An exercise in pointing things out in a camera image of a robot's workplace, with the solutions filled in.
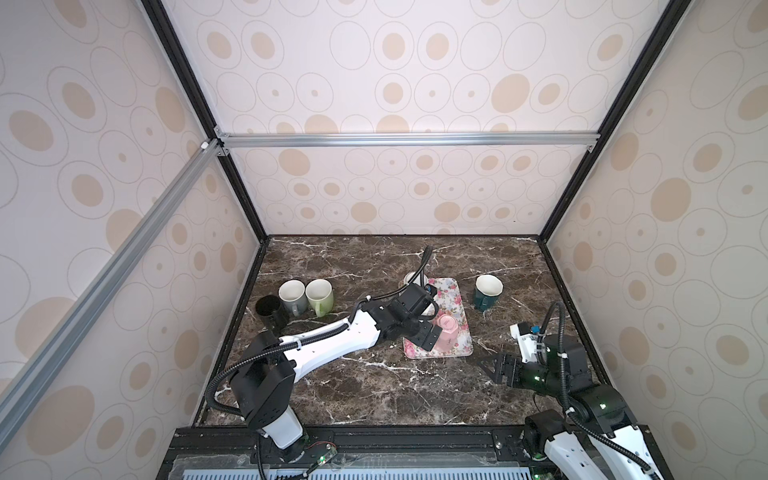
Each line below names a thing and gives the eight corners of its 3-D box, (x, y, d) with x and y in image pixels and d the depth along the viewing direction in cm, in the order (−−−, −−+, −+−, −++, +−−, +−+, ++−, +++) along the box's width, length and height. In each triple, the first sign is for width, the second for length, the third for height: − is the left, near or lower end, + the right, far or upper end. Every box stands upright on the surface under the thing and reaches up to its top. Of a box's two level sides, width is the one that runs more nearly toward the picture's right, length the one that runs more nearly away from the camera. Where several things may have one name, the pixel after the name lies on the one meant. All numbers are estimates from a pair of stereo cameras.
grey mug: (280, 307, 101) (271, 291, 93) (299, 291, 105) (292, 274, 97) (300, 324, 97) (292, 309, 89) (319, 307, 101) (313, 291, 93)
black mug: (259, 322, 98) (248, 305, 90) (276, 307, 102) (266, 290, 94) (279, 338, 94) (269, 322, 86) (296, 321, 98) (288, 305, 90)
